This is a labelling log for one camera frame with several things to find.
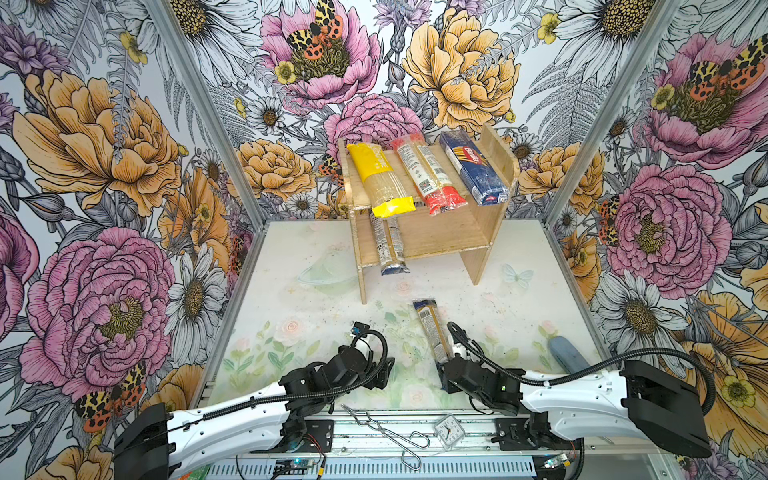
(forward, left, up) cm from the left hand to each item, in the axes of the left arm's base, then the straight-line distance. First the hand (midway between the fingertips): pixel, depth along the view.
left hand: (375, 363), depth 80 cm
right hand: (-2, -19, -6) cm, 21 cm away
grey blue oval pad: (+2, -53, -3) cm, 53 cm away
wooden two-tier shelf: (+25, +3, +15) cm, 30 cm away
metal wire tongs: (-16, -10, -7) cm, 20 cm away
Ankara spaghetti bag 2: (+14, -16, -3) cm, 21 cm away
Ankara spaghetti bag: (+24, -4, +19) cm, 31 cm away
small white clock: (-15, -18, -5) cm, 24 cm away
